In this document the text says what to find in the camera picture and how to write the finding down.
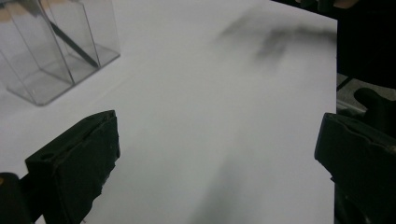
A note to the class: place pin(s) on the white table sheet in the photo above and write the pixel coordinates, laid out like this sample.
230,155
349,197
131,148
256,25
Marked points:
202,109

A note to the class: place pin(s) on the black pen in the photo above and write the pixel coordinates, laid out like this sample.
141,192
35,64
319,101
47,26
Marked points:
74,46

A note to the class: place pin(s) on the clear acrylic organizer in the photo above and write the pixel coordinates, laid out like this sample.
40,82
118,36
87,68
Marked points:
40,77

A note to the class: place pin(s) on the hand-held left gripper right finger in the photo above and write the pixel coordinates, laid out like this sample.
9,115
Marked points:
361,161

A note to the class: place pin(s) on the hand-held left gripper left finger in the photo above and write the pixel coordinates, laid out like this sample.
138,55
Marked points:
74,165

